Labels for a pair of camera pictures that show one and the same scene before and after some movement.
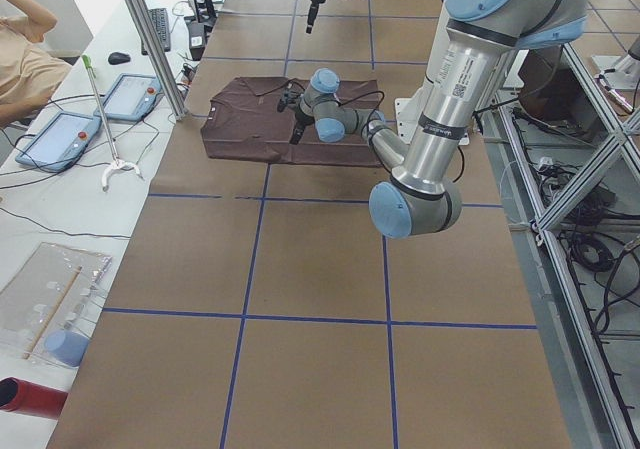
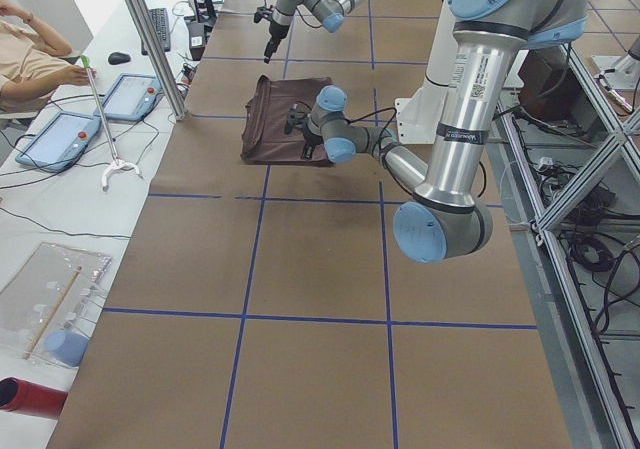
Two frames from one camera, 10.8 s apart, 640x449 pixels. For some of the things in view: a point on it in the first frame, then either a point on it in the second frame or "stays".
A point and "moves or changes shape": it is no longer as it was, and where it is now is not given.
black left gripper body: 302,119 -> 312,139
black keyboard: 160,17 stays
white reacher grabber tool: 118,163 stays
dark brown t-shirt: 243,123 moves or changes shape
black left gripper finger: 297,134 -> 308,150
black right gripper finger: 312,16 -> 271,48
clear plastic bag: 47,303 stays
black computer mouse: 118,58 stays
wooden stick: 51,313 stays
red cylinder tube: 22,396 stays
